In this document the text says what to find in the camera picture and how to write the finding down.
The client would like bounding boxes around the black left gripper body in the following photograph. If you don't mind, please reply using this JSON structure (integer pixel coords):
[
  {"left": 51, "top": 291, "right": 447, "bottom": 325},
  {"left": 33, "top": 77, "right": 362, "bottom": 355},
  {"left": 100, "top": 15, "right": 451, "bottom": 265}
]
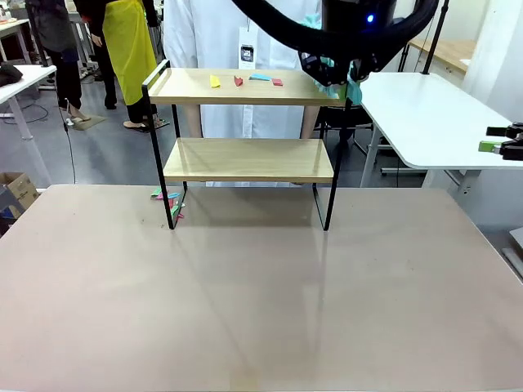
[{"left": 321, "top": 0, "right": 398, "bottom": 33}]

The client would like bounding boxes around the teal microfiber duster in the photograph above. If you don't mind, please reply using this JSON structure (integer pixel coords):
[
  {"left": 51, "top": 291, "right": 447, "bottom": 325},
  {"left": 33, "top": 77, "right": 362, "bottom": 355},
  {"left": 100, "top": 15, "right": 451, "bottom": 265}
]
[{"left": 302, "top": 11, "right": 364, "bottom": 106}]

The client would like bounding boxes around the person's left forearm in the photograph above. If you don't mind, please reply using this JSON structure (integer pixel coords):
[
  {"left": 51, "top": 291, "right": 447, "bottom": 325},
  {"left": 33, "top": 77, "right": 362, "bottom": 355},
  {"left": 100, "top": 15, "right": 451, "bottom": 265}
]
[{"left": 301, "top": 105, "right": 320, "bottom": 139}]

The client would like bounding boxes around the person's right forearm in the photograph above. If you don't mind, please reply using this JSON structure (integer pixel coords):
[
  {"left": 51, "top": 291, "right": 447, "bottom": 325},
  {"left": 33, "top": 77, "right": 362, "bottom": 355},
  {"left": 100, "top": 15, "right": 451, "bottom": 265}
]
[{"left": 186, "top": 105, "right": 204, "bottom": 139}]

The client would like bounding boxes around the two-tier wooden black-framed shelf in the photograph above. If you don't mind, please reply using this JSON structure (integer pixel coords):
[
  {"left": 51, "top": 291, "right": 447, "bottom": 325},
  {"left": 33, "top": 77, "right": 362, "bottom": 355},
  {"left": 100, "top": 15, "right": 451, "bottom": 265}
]
[{"left": 141, "top": 59, "right": 353, "bottom": 232}]

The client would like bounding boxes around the black tripod stand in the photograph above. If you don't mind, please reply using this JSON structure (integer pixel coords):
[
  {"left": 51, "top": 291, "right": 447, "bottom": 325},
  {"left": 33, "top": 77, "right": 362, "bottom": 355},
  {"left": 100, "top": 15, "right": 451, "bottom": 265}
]
[{"left": 398, "top": 40, "right": 414, "bottom": 73}]

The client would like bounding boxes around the black office chair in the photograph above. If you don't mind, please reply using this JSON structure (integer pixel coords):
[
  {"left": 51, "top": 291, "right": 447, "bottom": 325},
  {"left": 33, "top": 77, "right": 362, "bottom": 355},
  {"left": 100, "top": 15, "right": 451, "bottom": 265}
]
[{"left": 318, "top": 79, "right": 375, "bottom": 154}]

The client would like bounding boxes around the large white side table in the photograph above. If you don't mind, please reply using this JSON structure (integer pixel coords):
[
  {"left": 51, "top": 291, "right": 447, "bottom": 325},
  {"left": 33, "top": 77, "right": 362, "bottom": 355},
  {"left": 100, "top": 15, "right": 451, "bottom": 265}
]
[{"left": 359, "top": 72, "right": 523, "bottom": 195}]

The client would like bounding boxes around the black light stand pole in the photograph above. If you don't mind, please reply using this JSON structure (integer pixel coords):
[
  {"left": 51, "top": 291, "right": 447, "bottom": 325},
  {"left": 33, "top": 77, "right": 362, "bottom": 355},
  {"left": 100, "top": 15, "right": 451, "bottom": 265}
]
[{"left": 422, "top": 0, "right": 450, "bottom": 76}]

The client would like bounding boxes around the black and white name badge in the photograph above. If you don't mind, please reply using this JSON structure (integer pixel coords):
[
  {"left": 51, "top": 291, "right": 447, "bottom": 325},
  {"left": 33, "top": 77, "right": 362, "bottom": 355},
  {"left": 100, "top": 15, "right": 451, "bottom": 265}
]
[{"left": 238, "top": 26, "right": 258, "bottom": 69}]

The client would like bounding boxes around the wooden background desk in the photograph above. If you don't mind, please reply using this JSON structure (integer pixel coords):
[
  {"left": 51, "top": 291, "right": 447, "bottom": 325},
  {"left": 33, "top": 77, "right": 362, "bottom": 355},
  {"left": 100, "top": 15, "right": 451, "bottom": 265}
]
[{"left": 405, "top": 38, "right": 478, "bottom": 75}]

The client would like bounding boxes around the person in white coat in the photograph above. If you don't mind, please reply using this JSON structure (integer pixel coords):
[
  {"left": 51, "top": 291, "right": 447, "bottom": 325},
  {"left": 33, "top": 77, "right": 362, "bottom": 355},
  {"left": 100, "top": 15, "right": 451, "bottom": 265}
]
[{"left": 162, "top": 0, "right": 328, "bottom": 189}]

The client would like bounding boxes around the person in yellow apron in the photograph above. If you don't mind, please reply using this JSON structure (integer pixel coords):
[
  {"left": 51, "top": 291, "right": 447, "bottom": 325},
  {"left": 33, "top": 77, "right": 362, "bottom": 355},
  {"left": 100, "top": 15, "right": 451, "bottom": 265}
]
[{"left": 75, "top": 0, "right": 161, "bottom": 134}]

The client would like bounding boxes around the beige floor mat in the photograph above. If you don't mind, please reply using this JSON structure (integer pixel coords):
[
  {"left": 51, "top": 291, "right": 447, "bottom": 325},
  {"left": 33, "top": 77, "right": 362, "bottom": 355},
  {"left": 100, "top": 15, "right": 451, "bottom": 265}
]
[{"left": 67, "top": 114, "right": 108, "bottom": 131}]

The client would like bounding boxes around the person in dark clothes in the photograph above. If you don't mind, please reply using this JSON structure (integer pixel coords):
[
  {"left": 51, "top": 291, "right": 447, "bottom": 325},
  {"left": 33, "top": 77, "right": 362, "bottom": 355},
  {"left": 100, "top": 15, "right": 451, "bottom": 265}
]
[{"left": 25, "top": 0, "right": 94, "bottom": 123}]

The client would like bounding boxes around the small white side table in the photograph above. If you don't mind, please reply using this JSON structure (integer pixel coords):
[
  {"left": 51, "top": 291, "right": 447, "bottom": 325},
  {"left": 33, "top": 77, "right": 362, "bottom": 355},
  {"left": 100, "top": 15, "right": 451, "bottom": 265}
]
[{"left": 0, "top": 64, "right": 57, "bottom": 189}]

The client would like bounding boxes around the white background desk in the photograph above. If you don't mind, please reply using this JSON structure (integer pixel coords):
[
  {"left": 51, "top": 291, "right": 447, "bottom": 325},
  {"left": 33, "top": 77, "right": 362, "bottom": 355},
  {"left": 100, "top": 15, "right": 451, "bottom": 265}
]
[{"left": 0, "top": 18, "right": 32, "bottom": 62}]

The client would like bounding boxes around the black bundle on table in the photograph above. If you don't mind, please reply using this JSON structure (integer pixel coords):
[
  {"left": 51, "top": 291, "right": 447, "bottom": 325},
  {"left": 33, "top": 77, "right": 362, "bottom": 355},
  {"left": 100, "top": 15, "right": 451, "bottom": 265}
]
[{"left": 0, "top": 62, "right": 25, "bottom": 87}]

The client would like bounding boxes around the left arm black cable sleeve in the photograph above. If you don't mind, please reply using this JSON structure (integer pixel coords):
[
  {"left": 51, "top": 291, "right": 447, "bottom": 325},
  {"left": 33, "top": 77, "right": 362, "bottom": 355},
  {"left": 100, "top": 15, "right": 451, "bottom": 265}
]
[{"left": 231, "top": 0, "right": 440, "bottom": 58}]

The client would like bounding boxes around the black floor cable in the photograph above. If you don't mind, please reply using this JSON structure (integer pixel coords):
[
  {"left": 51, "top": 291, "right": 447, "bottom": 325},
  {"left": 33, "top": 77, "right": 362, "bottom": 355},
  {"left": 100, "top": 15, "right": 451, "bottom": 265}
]
[{"left": 58, "top": 96, "right": 78, "bottom": 185}]

